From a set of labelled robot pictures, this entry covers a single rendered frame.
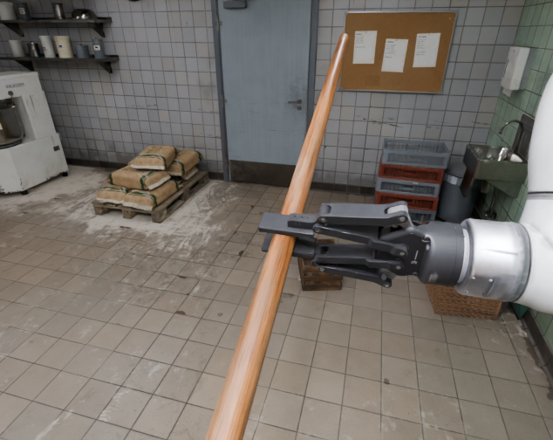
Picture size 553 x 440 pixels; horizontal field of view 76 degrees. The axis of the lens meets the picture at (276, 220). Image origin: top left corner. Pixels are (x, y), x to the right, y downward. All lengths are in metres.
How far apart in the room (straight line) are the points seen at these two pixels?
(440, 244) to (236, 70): 4.06
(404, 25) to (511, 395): 3.19
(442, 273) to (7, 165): 4.96
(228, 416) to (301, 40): 3.98
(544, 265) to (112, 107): 5.18
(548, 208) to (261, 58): 3.95
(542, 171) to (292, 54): 3.81
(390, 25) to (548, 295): 3.75
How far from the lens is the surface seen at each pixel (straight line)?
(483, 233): 0.44
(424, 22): 4.10
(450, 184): 3.91
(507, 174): 3.25
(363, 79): 4.11
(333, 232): 0.43
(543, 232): 0.46
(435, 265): 0.43
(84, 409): 2.34
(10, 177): 5.18
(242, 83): 4.37
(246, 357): 0.35
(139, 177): 3.89
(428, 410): 2.25
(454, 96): 4.22
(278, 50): 4.22
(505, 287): 0.45
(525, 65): 3.71
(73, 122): 5.84
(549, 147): 0.48
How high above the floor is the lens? 1.74
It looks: 28 degrees down
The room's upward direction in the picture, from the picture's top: straight up
